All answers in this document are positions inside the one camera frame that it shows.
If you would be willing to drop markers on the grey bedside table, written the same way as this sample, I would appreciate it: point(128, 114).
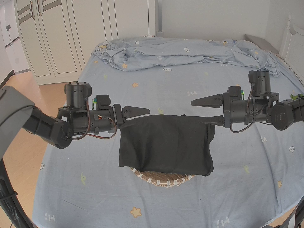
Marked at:
point(261, 43)

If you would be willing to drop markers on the bed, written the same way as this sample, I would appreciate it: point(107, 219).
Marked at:
point(166, 84)

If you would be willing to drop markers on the round woven basket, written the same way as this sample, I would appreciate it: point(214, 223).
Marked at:
point(163, 178)

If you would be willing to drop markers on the black shirt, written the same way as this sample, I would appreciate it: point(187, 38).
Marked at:
point(163, 144)

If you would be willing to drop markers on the white wardrobe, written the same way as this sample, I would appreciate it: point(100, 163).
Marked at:
point(71, 32)

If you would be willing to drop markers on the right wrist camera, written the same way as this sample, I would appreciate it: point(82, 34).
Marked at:
point(235, 92)

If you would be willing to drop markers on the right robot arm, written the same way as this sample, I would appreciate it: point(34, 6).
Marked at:
point(282, 115)

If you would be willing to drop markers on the green garment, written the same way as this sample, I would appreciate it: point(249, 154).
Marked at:
point(298, 96)

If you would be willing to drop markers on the pale blue quilt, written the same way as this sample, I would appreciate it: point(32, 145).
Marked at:
point(178, 53)

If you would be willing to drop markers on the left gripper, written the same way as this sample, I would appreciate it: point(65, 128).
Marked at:
point(104, 121)

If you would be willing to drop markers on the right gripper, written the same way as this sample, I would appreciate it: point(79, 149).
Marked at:
point(237, 111)

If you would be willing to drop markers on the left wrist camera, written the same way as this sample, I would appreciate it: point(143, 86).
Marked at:
point(103, 101)

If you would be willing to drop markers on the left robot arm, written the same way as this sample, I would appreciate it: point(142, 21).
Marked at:
point(47, 127)

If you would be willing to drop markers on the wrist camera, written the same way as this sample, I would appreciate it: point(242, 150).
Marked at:
point(103, 101)
point(235, 92)

